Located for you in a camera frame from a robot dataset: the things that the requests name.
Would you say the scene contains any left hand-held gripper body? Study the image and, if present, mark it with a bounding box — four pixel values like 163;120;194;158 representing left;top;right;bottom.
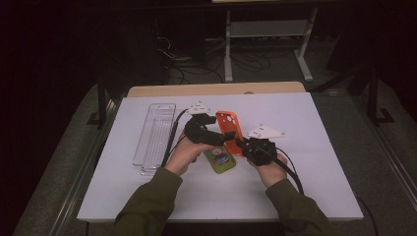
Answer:
184;101;227;147

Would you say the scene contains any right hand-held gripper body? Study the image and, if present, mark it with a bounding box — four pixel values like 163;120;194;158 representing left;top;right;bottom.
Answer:
244;124;285;166

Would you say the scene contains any orange phone case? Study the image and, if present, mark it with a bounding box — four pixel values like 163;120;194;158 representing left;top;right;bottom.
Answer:
215;110;246;157

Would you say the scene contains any green clown print phone case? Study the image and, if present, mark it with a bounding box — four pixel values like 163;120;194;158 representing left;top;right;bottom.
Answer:
203;146;237;174

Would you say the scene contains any clear plastic rack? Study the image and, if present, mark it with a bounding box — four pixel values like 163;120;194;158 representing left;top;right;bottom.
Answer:
132;102;178;176

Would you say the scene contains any person's right hand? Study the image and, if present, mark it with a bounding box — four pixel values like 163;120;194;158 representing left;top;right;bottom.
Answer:
247;152;289;189

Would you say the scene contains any person's left hand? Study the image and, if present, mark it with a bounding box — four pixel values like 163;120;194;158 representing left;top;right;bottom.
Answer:
164;132;217;177

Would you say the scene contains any black metal stand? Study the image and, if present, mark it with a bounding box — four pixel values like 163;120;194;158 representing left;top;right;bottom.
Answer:
367;65;396;127
87;75;114;131

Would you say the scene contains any left hand-held gripper black cable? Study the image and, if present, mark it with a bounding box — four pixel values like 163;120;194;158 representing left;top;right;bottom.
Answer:
160;108;190;168

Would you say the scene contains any hand-held gripper black cable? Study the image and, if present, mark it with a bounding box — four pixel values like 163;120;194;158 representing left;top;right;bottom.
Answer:
160;108;190;168
273;147;380;236

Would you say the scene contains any right hand-held gripper black cable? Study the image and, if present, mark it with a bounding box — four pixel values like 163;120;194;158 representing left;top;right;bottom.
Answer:
273;147;380;236

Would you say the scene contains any tangle of floor cables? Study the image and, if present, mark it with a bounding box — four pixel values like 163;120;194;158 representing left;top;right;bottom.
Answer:
156;35;273;85

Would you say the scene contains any white metal desk frame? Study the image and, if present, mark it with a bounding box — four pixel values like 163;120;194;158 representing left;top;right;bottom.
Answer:
223;7;319;83

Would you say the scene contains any grey metal rail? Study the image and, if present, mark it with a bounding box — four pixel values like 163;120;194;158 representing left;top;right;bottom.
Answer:
48;97;121;236
357;97;417;210

